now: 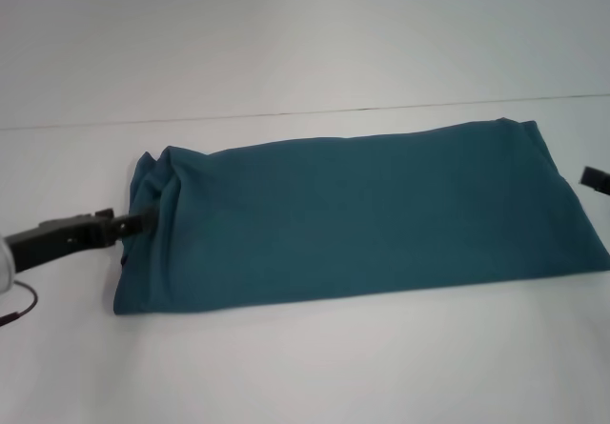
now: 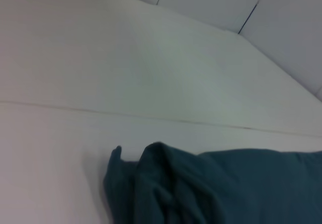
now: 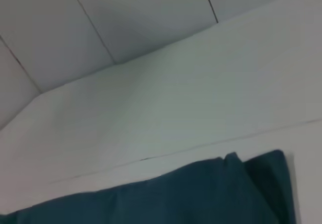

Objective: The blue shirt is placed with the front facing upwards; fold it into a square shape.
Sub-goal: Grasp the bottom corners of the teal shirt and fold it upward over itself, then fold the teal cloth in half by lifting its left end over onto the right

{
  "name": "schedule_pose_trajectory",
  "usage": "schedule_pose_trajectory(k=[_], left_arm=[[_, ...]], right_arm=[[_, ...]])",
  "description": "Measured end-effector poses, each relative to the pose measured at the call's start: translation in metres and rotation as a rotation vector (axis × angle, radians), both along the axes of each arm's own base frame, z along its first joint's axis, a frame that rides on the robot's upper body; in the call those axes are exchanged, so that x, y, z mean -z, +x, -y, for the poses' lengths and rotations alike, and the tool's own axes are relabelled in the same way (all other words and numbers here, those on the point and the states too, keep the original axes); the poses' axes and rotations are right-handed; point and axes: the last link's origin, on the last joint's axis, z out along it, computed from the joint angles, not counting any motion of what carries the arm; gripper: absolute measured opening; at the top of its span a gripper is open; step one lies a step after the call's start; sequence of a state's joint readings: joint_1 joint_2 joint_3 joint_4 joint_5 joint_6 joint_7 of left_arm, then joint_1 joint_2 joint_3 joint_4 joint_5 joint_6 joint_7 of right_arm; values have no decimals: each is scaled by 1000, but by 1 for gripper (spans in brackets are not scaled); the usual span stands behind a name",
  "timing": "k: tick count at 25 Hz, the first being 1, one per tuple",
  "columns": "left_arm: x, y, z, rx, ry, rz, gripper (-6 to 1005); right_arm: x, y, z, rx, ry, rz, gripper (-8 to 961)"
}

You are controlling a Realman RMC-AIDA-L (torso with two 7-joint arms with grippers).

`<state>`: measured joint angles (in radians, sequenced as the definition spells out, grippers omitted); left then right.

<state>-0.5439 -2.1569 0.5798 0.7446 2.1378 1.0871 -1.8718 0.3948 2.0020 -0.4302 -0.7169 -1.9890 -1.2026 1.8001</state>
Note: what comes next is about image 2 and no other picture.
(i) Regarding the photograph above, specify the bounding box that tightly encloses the teal t-shirt with pink print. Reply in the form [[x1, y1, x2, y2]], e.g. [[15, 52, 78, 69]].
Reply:
[[102, 141, 322, 224]]

